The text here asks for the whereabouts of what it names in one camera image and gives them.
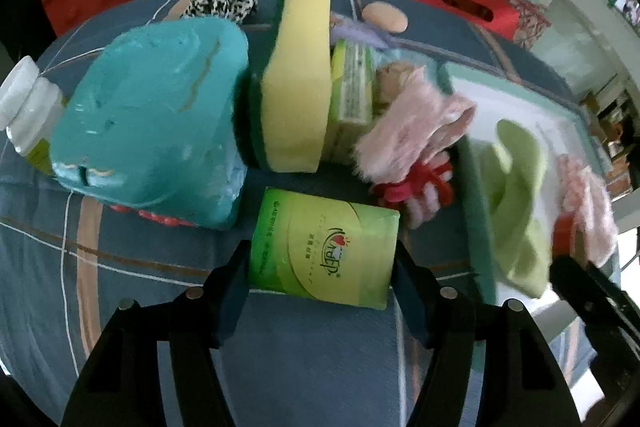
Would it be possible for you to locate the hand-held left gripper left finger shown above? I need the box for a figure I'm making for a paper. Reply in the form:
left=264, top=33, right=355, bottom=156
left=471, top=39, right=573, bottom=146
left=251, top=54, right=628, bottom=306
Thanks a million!
left=60, top=239, right=253, bottom=427

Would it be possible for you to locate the yellow and green sponge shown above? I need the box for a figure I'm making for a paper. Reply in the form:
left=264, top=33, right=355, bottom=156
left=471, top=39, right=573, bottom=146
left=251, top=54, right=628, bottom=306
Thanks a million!
left=247, top=0, right=335, bottom=174

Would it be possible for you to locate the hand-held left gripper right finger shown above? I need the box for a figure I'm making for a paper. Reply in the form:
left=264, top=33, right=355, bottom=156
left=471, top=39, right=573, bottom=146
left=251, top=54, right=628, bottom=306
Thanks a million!
left=392, top=241, right=583, bottom=427

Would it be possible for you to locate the red patterned box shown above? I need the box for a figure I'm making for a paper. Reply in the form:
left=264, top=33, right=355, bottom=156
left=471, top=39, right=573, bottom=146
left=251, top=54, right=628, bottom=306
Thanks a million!
left=480, top=0, right=551, bottom=50

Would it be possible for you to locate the white pill bottle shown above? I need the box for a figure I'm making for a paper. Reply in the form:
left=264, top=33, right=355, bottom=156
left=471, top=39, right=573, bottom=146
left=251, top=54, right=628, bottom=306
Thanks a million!
left=0, top=57, right=68, bottom=178

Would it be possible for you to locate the beige powder puff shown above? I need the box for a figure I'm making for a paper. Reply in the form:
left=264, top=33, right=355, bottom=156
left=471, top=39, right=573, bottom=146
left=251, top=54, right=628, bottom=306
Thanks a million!
left=361, top=2, right=408, bottom=32

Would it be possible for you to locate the blue plaid tablecloth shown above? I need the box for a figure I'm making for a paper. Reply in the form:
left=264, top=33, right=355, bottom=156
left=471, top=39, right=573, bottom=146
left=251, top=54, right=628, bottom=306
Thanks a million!
left=0, top=0, right=621, bottom=427

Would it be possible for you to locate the pink fluffy cloth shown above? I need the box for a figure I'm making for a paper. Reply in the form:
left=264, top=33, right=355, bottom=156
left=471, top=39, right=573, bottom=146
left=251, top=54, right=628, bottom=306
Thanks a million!
left=354, top=62, right=478, bottom=188
left=552, top=154, right=618, bottom=268

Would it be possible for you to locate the teal and white tray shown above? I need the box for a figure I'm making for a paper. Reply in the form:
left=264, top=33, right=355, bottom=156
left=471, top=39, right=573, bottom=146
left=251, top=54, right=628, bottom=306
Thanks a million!
left=437, top=62, right=613, bottom=308

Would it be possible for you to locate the leopard print scrunchie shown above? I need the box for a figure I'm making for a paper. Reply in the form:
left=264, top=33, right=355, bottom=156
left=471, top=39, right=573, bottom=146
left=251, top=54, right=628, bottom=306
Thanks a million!
left=182, top=0, right=260, bottom=26

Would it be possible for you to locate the light green cloth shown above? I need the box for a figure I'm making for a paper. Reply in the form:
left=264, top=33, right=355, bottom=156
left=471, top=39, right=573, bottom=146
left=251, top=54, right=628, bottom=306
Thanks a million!
left=480, top=119, right=551, bottom=300

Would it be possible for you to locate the teal wet wipe container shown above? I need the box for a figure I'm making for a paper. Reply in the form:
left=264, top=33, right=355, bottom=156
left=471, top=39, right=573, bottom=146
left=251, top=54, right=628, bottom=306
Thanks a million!
left=50, top=18, right=251, bottom=229

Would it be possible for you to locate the green tissue pack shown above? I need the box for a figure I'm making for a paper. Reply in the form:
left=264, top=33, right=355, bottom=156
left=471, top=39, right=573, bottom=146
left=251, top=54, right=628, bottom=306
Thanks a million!
left=248, top=187, right=402, bottom=310

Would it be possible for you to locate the small green labelled packet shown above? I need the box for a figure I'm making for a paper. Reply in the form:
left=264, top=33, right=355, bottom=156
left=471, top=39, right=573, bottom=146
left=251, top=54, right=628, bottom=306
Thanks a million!
left=327, top=39, right=381, bottom=160

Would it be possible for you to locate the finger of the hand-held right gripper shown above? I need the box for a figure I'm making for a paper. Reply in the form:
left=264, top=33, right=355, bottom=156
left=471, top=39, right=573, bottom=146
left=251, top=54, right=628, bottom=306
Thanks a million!
left=549, top=256, right=608, bottom=315
left=586, top=262, right=636, bottom=310

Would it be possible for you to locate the purple tissue pack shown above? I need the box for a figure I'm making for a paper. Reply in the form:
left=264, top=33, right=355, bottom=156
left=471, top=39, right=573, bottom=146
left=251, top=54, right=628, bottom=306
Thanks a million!
left=330, top=12, right=396, bottom=50

